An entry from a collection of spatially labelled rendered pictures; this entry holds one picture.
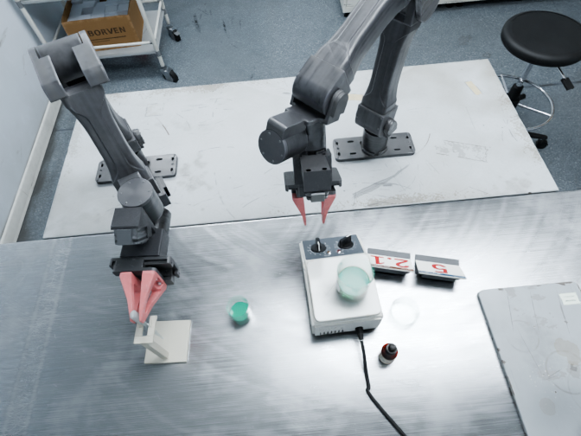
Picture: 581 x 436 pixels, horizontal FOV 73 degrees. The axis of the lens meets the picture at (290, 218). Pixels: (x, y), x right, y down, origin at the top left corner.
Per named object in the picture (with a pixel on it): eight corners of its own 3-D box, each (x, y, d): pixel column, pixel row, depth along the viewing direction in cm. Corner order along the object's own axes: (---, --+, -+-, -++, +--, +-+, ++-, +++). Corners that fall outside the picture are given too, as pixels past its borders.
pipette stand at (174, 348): (151, 323, 79) (126, 300, 68) (191, 321, 79) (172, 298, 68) (145, 364, 75) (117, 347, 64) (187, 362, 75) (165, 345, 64)
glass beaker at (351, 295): (360, 312, 70) (365, 295, 63) (328, 295, 72) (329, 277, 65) (376, 280, 73) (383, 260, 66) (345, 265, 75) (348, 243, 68)
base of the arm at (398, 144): (423, 132, 92) (415, 111, 96) (337, 140, 92) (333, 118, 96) (415, 155, 99) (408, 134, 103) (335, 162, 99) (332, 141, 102)
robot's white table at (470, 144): (173, 240, 193) (82, 95, 116) (418, 218, 193) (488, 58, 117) (164, 341, 167) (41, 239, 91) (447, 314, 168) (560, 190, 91)
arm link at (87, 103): (173, 202, 76) (87, 39, 57) (128, 223, 74) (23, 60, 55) (160, 176, 85) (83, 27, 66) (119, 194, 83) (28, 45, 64)
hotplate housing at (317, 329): (298, 246, 87) (297, 228, 80) (357, 239, 87) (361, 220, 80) (314, 349, 75) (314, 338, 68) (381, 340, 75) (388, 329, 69)
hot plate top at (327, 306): (306, 262, 76) (305, 260, 75) (367, 254, 76) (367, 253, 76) (315, 323, 70) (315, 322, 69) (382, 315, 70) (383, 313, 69)
